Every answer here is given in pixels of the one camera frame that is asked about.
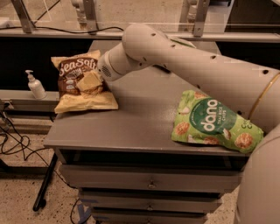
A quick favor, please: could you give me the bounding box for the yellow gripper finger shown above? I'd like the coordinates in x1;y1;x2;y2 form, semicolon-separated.
76;72;102;91

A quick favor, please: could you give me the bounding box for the brown sea salt chip bag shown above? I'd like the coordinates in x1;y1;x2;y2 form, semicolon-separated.
51;51;118;114

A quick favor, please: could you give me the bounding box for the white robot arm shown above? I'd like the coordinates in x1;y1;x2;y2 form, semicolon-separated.
97;24;280;224

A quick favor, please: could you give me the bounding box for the small green chip bag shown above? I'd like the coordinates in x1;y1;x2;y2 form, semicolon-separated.
170;38;196;48

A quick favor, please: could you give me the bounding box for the green dang rice chip bag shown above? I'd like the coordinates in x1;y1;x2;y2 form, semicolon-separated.
171;90;263;153

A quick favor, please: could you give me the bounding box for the white pump dispenser bottle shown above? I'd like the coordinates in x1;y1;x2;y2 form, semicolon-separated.
25;70;46;100

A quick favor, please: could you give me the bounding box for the grey drawer cabinet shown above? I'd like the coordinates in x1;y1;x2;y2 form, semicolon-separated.
43;39;252;224

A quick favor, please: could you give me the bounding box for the black stand leg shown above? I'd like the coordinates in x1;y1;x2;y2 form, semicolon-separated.
32;155;58;212

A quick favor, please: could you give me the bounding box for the metal railing frame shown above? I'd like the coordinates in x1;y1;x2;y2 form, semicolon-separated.
0;0;280;43

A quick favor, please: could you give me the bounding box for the black cable on ledge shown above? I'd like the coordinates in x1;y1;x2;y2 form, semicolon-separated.
0;25;125;35

